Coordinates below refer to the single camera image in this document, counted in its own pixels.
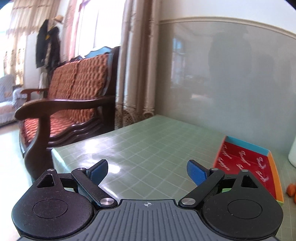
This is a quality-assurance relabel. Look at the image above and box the dark wooden sofa bench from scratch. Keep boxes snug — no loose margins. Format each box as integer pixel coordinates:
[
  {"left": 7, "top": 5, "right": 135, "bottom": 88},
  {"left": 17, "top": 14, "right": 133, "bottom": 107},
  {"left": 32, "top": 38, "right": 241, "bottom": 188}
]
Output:
[{"left": 15, "top": 47, "right": 120, "bottom": 180}]

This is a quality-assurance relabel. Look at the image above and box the light covered armchair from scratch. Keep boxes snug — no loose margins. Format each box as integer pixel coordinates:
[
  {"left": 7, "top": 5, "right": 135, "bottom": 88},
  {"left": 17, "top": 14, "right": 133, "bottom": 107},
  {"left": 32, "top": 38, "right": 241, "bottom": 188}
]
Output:
[{"left": 0, "top": 74, "right": 27, "bottom": 126}]

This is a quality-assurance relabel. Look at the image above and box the beige patterned curtain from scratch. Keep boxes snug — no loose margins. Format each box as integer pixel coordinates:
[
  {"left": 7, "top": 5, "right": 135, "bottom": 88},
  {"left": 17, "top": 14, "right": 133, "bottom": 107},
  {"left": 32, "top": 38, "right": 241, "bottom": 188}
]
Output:
[{"left": 115, "top": 0, "right": 161, "bottom": 128}]

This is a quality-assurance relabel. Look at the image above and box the orange quilted sofa cushion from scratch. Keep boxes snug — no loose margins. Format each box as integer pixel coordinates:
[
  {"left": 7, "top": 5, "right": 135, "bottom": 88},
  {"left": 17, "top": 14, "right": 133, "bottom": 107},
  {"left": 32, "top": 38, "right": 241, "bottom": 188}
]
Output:
[{"left": 19, "top": 53, "right": 110, "bottom": 144}]

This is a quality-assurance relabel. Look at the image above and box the small orange fruit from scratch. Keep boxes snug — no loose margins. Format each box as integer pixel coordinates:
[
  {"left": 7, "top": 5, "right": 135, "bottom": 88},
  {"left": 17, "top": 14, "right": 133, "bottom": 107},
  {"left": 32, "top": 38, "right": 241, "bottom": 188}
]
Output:
[{"left": 286, "top": 183, "right": 296, "bottom": 197}]

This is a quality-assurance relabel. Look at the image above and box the straw hat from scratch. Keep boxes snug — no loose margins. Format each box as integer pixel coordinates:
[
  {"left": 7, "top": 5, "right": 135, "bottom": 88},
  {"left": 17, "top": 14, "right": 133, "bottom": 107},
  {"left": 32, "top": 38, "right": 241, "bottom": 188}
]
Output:
[{"left": 52, "top": 15, "right": 64, "bottom": 24}]

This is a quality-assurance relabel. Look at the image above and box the green checked tablecloth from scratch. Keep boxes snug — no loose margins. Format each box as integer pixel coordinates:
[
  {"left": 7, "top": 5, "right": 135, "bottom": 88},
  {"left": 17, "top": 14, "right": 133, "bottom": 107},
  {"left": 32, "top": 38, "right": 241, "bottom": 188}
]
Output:
[{"left": 51, "top": 114, "right": 296, "bottom": 241}]

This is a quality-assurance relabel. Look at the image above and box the black jacket on rack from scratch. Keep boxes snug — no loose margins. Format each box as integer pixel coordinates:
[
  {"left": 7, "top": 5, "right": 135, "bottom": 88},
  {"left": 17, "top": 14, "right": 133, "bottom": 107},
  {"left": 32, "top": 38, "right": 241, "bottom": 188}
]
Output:
[{"left": 36, "top": 19, "right": 60, "bottom": 70}]

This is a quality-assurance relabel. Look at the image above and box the colourful red-lined cardboard box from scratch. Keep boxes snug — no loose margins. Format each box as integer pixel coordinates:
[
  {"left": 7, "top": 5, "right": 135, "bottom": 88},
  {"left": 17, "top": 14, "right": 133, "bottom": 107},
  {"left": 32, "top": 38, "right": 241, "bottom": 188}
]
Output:
[{"left": 213, "top": 136, "right": 284, "bottom": 205}]

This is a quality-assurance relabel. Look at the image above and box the sheer pink window curtain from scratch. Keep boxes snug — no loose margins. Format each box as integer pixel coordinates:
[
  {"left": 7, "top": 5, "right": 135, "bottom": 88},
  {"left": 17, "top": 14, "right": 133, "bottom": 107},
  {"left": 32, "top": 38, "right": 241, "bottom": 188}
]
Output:
[{"left": 6, "top": 1, "right": 89, "bottom": 61}]

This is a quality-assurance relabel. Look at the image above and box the cream thermos jug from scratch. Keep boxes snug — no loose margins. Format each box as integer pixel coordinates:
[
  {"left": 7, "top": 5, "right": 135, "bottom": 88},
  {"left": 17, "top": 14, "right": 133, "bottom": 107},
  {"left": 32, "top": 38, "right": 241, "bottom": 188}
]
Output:
[{"left": 288, "top": 137, "right": 296, "bottom": 167}]

